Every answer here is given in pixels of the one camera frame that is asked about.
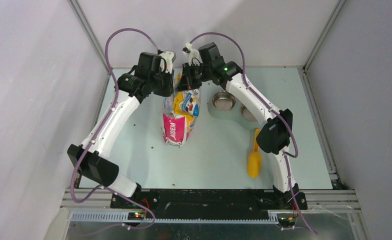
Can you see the right steel bowl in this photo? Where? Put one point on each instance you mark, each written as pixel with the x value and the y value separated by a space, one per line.
pixel 247 115

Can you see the steel bowl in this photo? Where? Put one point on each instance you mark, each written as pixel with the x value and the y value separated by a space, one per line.
pixel 247 115
pixel 223 101

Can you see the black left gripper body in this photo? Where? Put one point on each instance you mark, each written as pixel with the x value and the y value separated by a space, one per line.
pixel 162 82

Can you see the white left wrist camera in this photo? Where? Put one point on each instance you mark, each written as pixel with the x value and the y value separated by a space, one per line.
pixel 167 60

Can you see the aluminium frame rail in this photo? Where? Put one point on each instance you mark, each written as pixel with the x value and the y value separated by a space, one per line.
pixel 339 203

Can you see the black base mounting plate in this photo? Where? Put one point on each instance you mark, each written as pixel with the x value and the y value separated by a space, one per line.
pixel 212 204

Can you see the left steel bowl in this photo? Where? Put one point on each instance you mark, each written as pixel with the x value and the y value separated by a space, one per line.
pixel 223 101

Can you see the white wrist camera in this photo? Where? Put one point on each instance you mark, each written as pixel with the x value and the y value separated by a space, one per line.
pixel 167 60
pixel 192 54

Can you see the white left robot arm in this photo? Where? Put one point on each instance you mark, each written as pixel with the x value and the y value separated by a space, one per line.
pixel 91 157

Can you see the pet food bag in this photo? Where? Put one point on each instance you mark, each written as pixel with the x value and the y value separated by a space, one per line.
pixel 179 115

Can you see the yellow plastic scoop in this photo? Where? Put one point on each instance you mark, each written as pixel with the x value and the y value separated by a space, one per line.
pixel 254 159

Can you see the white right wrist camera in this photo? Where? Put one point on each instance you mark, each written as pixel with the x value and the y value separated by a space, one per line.
pixel 192 54

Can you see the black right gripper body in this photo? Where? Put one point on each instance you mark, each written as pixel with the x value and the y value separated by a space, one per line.
pixel 195 75

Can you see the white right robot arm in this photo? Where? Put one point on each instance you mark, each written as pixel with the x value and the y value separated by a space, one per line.
pixel 207 64

